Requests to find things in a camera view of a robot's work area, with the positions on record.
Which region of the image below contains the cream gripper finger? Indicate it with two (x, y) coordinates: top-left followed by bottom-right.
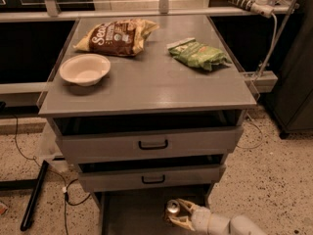
(177, 199), (198, 213)
(169, 215), (195, 231)

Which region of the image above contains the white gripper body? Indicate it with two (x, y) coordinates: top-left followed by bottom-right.
(191, 207), (211, 233)

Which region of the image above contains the orange soda can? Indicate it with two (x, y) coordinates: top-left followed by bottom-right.
(164, 200), (180, 222)

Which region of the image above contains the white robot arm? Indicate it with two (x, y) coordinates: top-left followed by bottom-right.
(165, 199), (268, 235)

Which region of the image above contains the grey middle drawer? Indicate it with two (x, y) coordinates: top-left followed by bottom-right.
(78, 155), (225, 192)

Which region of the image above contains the grey drawer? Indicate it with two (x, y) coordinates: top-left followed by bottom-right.
(78, 155), (225, 192)
(51, 110), (246, 165)
(100, 184), (213, 235)

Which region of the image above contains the grey bottom drawer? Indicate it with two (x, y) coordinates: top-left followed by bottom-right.
(100, 184), (213, 235)

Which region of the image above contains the grey top drawer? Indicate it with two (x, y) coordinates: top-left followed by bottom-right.
(51, 110), (246, 165)

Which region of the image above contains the grey drawer cabinet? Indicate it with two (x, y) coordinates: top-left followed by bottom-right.
(36, 14), (258, 235)

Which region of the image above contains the dark cabinet at right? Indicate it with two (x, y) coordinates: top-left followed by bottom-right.
(264, 0), (313, 139)

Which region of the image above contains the black floor bar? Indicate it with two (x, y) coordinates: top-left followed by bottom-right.
(20, 161), (49, 232)

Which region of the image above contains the green snack bag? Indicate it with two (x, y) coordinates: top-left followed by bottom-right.
(166, 37), (231, 71)

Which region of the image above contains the white paper bowl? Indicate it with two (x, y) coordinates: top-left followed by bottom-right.
(59, 54), (111, 86)

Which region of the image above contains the brown chip bag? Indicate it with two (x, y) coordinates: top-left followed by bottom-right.
(74, 19), (158, 57)

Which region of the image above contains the white power strip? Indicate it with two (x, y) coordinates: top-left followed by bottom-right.
(227, 0), (274, 18)

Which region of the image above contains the black floor cable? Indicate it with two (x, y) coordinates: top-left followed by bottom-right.
(9, 113), (92, 235)

